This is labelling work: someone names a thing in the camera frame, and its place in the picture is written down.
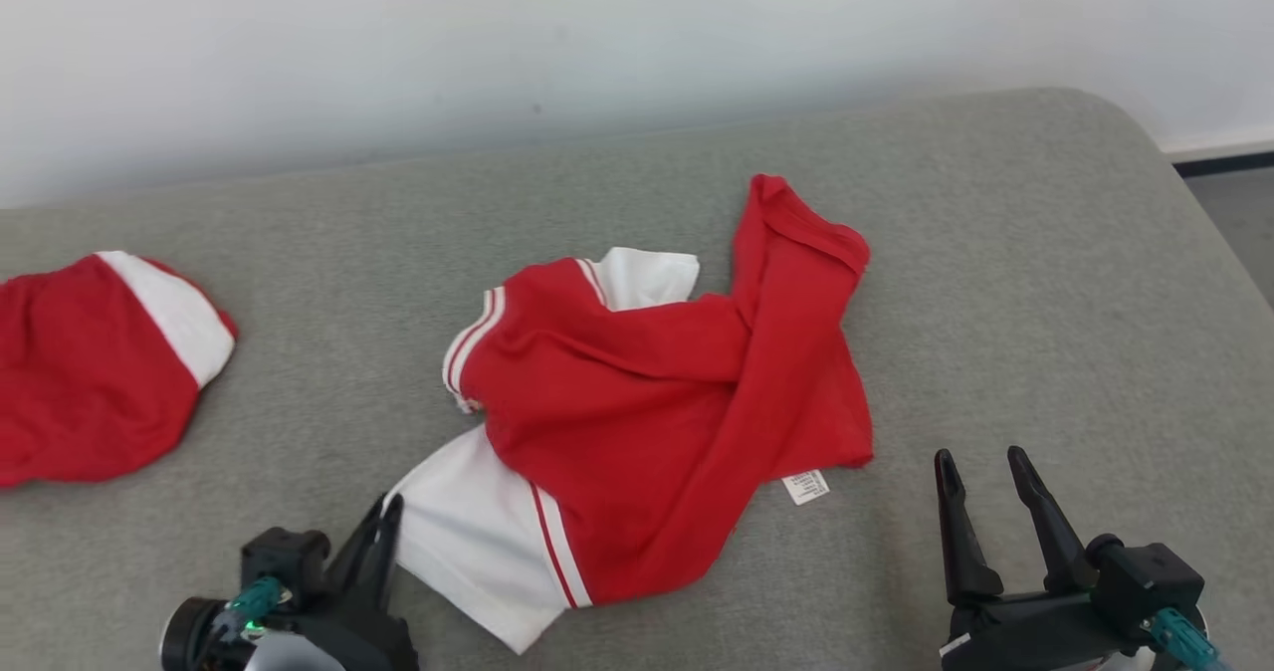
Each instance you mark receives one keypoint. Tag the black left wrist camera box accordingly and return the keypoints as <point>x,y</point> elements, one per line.
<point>284,557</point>

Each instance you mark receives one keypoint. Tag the red basketball jersey number 23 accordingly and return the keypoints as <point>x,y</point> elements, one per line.
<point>647,422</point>

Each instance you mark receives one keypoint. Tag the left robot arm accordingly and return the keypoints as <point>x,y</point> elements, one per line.
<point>189,641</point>

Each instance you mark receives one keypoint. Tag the black skirting board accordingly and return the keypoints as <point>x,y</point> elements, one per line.
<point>1229,161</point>

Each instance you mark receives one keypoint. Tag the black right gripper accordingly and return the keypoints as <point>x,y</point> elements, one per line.
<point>1035,636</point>

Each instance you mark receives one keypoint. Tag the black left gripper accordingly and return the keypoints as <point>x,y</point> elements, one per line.
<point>363,636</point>

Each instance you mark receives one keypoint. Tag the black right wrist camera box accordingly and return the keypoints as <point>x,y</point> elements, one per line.
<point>1145,576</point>

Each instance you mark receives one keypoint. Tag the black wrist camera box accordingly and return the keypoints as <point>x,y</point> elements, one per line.
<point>284,557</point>
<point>1145,576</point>

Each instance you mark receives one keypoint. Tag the red shorts with white panel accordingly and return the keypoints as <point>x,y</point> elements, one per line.
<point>90,382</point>

